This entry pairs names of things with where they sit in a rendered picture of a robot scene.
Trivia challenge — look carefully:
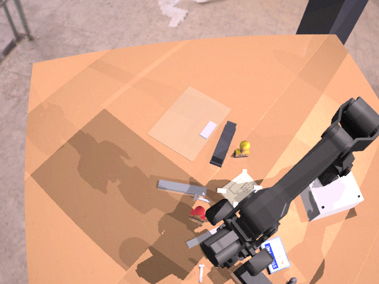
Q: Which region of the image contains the yellow rubber stamp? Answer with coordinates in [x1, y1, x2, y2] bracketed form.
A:
[234, 141, 250, 158]

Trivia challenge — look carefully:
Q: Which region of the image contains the white rectangular card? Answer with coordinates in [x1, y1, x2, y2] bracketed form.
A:
[217, 169, 262, 207]

